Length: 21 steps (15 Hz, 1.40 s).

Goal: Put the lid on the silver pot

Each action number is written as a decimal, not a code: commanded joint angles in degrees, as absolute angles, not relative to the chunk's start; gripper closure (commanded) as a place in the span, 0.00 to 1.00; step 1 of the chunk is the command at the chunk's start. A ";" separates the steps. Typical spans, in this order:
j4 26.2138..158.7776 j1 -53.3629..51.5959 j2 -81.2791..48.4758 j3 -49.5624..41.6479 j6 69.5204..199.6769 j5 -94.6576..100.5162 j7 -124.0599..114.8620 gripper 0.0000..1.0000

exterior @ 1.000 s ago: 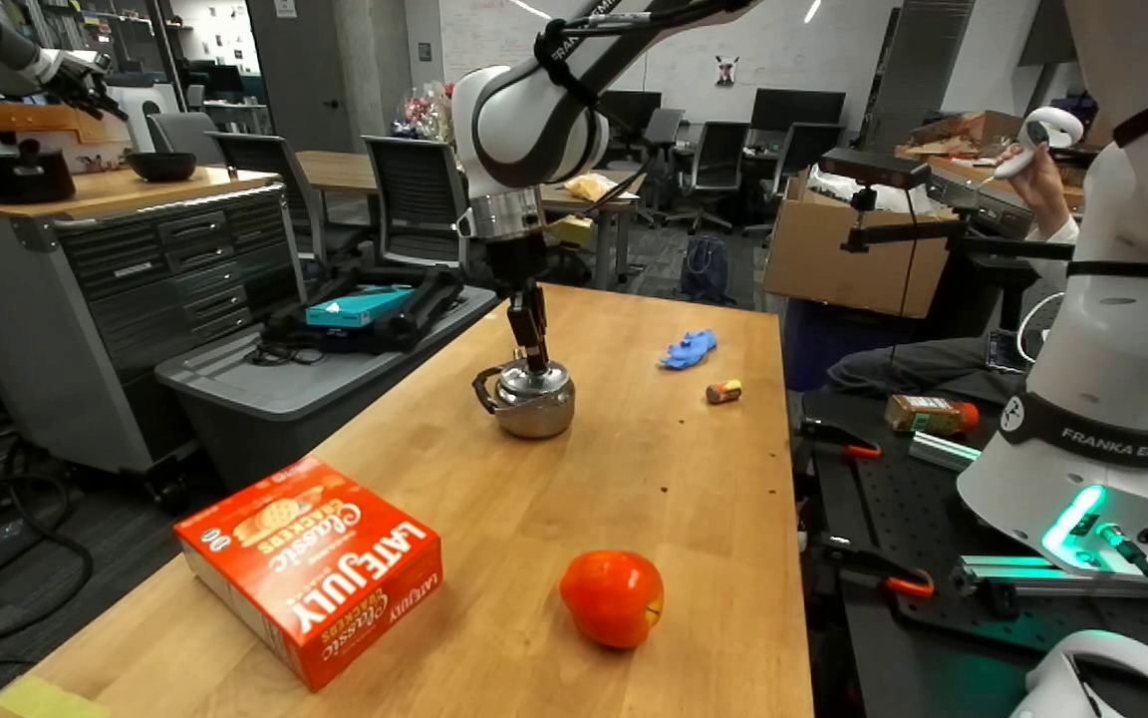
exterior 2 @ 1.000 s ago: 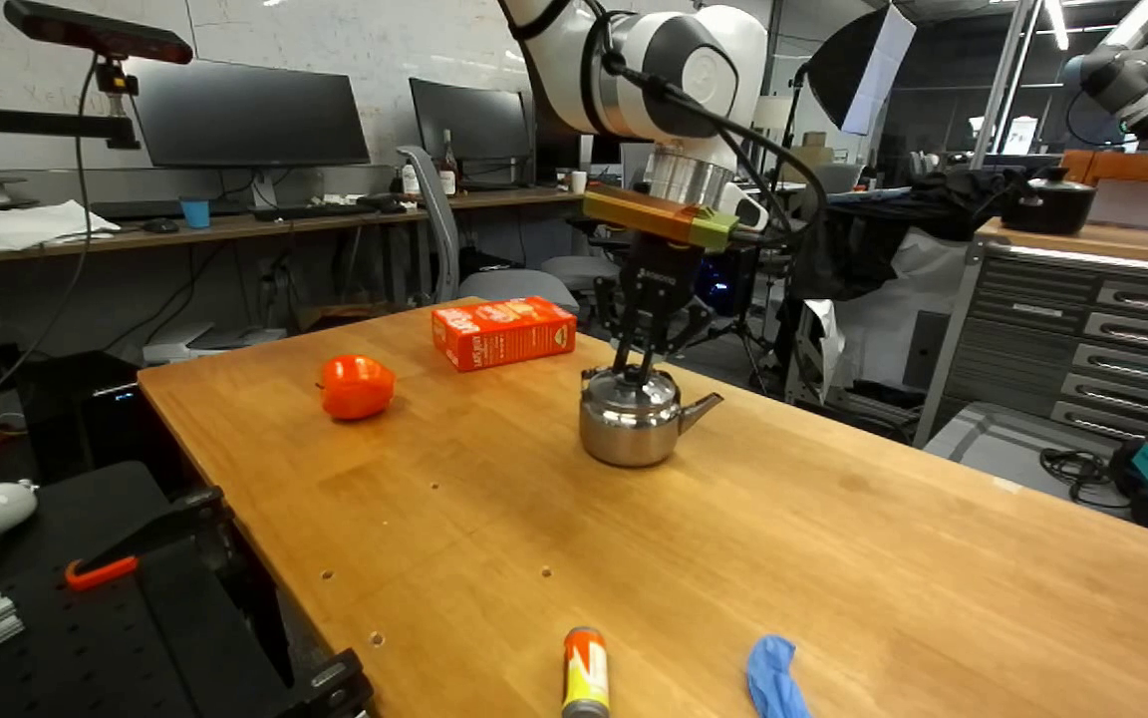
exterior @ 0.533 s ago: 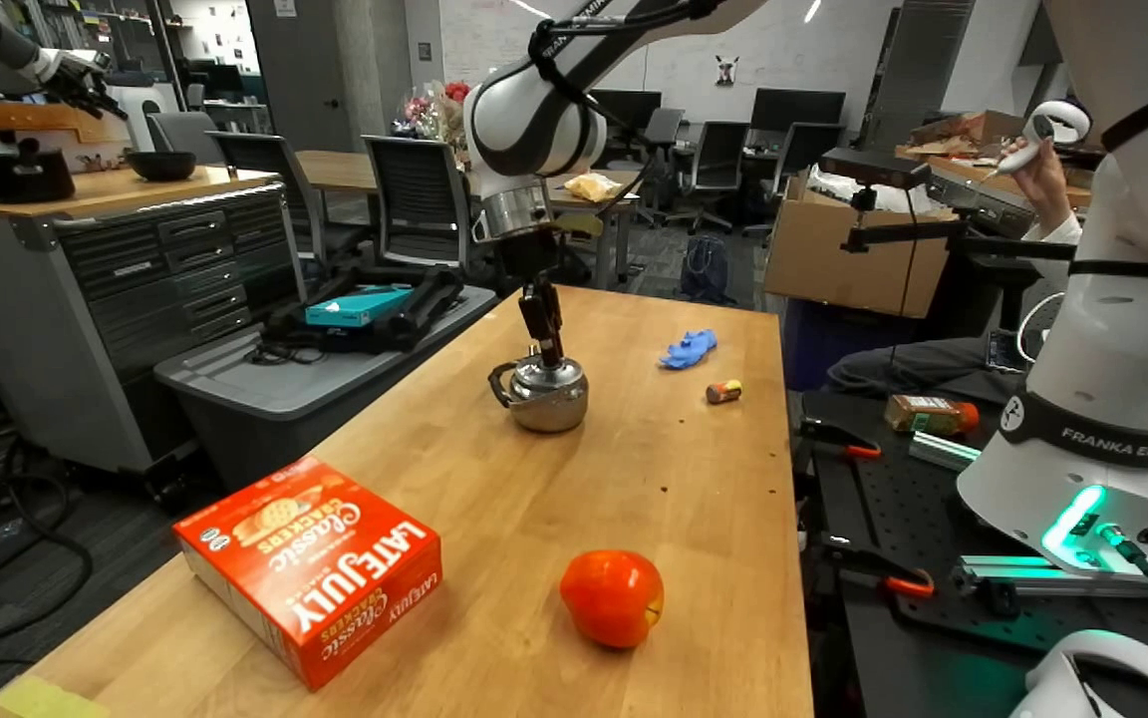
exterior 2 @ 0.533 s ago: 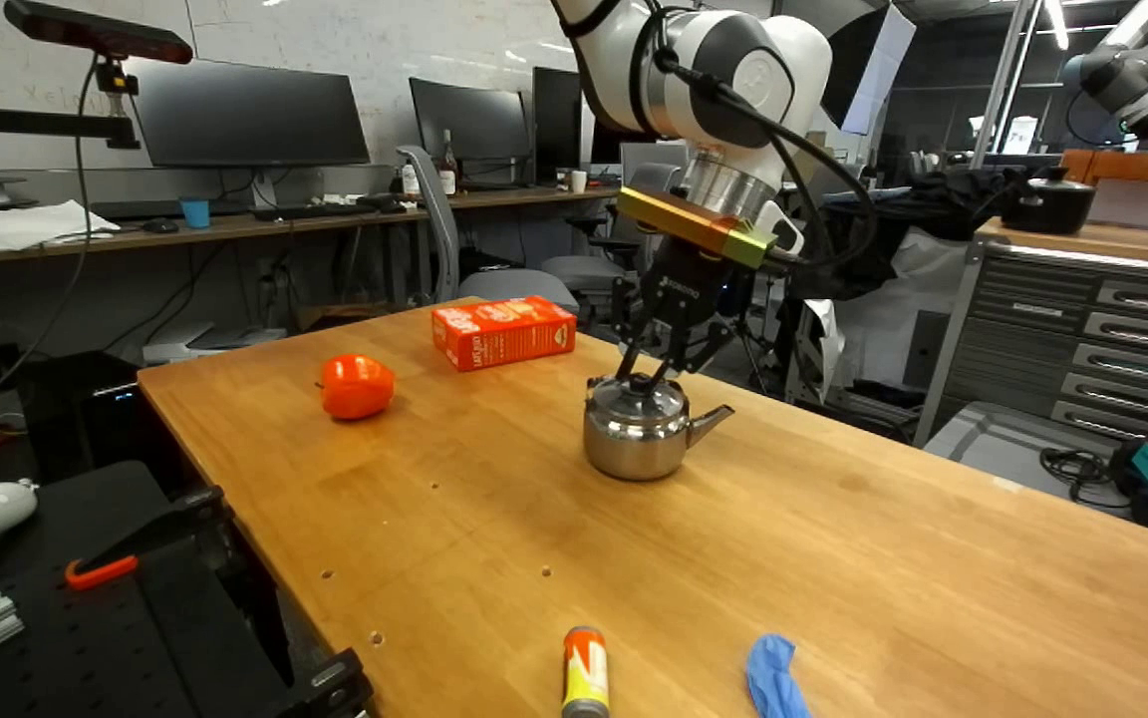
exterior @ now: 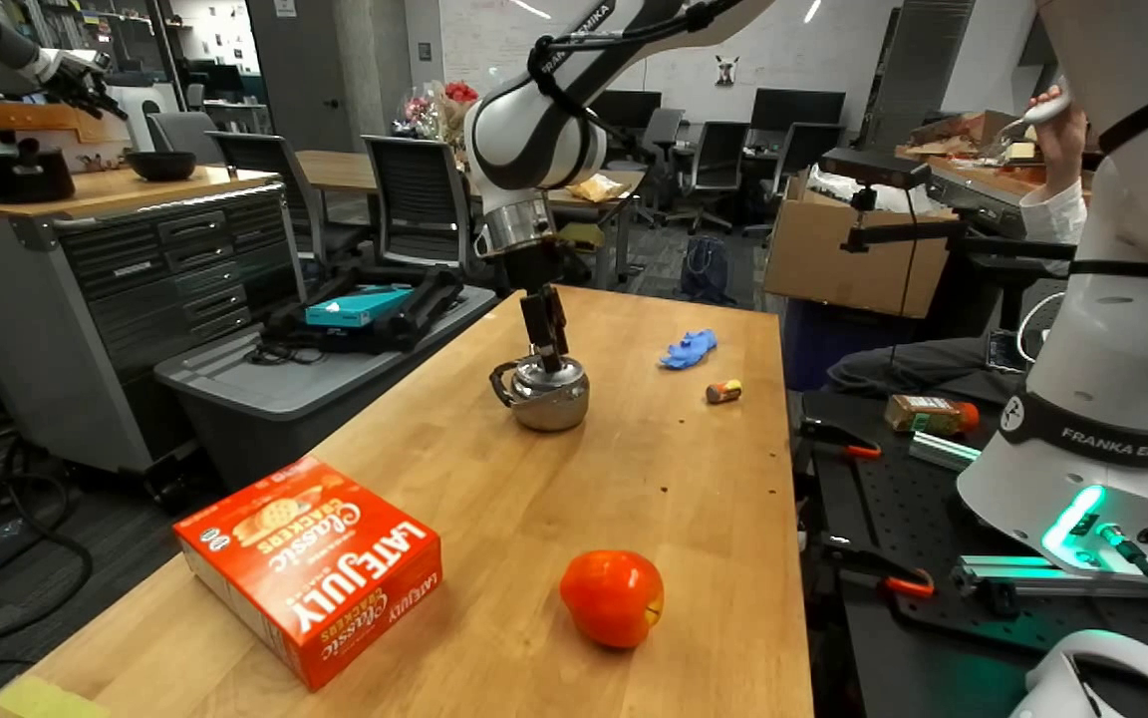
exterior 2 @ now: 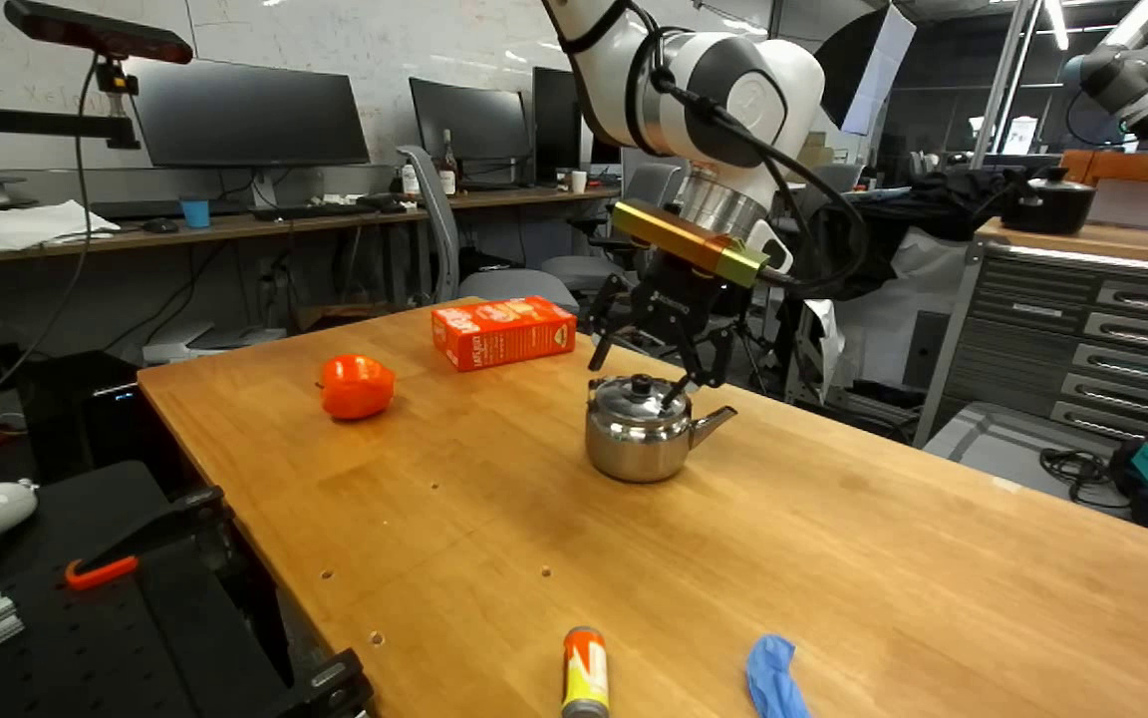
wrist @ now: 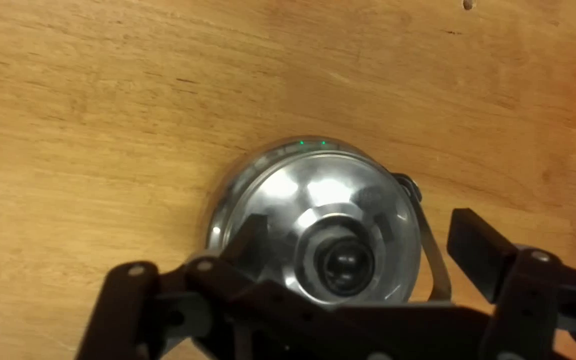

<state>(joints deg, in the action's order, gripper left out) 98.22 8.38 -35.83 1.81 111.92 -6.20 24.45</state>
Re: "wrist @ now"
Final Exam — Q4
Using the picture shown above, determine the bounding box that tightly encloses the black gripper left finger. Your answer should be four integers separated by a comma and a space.
77, 211, 284, 360

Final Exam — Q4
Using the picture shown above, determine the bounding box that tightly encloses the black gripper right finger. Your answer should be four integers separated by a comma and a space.
447, 205, 576, 360

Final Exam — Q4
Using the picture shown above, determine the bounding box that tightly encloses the silver pot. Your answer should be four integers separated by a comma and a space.
204, 136, 454, 305

